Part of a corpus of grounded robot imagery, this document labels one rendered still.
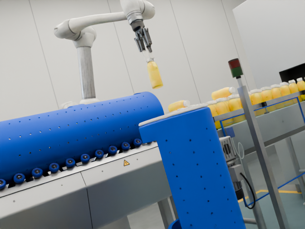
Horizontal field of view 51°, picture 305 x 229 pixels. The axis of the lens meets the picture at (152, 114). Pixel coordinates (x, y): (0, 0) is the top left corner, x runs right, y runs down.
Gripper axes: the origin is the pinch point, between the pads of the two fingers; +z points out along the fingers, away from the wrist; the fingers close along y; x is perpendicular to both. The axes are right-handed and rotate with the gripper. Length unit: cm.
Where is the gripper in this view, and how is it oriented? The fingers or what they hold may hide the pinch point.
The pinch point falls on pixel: (148, 54)
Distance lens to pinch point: 188.3
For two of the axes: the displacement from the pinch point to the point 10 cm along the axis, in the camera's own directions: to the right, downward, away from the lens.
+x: 7.9, -2.2, 5.7
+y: 5.1, -2.8, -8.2
